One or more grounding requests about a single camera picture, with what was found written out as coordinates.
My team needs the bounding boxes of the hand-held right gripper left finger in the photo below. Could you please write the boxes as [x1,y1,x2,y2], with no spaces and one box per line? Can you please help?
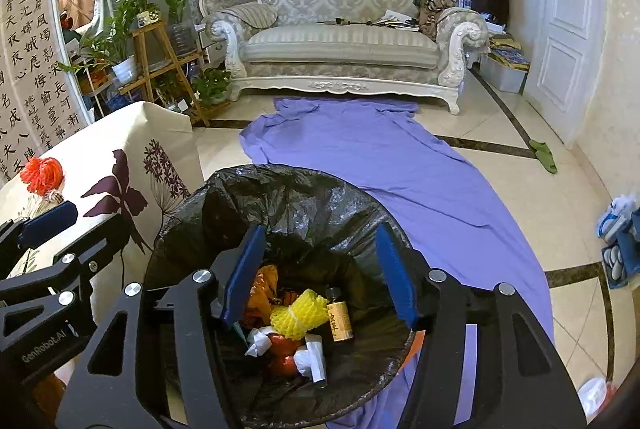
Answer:
[55,224,268,429]

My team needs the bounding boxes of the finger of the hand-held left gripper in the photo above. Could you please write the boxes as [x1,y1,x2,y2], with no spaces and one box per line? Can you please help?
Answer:
[52,213,132,282]
[0,200,79,255]

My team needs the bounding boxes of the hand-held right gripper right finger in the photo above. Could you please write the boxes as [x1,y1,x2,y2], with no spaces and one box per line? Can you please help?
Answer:
[375,224,588,429]

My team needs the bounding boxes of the black bottle with gold label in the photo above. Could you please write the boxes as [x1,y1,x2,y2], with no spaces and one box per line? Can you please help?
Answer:
[325,287,354,343]

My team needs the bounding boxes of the yellow foam net bundle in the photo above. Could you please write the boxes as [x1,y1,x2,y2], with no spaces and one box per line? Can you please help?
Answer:
[270,288,335,341]

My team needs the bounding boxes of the bin with black bag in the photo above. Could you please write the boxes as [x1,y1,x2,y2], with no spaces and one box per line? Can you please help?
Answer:
[144,164,416,427]

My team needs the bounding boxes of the small white tube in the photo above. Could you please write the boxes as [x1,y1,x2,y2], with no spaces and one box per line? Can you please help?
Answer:
[293,335,329,385]

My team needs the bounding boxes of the orange snack wrapper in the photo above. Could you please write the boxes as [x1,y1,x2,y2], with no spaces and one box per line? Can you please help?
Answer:
[245,265,281,325]

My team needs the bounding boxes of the orange foam net bundle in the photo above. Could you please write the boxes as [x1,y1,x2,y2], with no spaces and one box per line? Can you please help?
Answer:
[20,157,66,196]

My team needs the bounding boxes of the purple cloth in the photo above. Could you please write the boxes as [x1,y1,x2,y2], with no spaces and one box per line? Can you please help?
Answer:
[239,96,556,429]

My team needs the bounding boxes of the calligraphy screen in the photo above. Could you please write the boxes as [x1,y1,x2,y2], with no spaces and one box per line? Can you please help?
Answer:
[0,0,83,182]

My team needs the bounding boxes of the plant in white pot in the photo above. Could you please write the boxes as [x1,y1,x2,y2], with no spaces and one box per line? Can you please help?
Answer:
[60,0,163,84]

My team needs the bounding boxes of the wooden plant stand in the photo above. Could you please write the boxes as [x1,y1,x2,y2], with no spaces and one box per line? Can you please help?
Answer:
[117,20,211,127]

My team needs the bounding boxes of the small floor plant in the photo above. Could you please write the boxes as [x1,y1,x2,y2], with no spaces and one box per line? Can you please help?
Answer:
[192,69,233,106]

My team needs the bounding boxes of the storage box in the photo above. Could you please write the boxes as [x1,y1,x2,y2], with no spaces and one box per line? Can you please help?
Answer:
[482,34,531,94]

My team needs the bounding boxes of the white blue sneakers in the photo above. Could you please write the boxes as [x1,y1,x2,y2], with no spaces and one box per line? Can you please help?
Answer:
[596,195,640,242]

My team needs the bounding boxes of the white plastic bag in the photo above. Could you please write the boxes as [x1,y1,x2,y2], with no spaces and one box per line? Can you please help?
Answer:
[577,376,621,421]

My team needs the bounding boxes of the ornate white sofa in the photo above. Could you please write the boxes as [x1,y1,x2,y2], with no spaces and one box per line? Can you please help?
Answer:
[205,0,491,116]

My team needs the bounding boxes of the papers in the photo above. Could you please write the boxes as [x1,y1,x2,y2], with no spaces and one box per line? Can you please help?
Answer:
[370,9,421,32]

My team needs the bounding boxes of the patterned cloth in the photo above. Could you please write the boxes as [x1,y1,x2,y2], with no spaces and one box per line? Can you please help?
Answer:
[417,0,456,40]

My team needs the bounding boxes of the white door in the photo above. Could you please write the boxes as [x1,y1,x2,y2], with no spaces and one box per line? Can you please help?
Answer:
[522,0,608,150]

